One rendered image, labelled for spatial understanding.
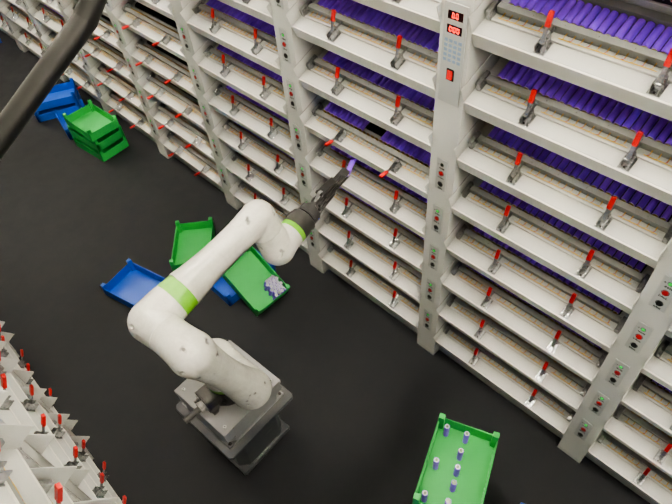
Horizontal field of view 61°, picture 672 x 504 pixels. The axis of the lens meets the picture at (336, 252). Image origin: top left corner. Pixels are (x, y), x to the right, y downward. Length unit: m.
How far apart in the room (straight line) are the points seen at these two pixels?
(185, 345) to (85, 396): 1.35
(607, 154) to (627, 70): 0.21
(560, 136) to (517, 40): 0.26
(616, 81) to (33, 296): 2.78
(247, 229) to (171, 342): 0.39
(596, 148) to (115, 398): 2.13
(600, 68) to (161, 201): 2.62
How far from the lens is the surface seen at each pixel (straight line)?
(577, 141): 1.53
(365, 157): 2.06
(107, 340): 2.92
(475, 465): 2.04
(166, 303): 1.58
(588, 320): 1.91
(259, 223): 1.68
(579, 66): 1.43
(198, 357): 1.48
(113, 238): 3.37
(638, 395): 2.05
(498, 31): 1.52
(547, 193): 1.66
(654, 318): 1.72
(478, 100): 1.63
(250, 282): 2.81
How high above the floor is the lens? 2.20
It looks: 48 degrees down
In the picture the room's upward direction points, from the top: 6 degrees counter-clockwise
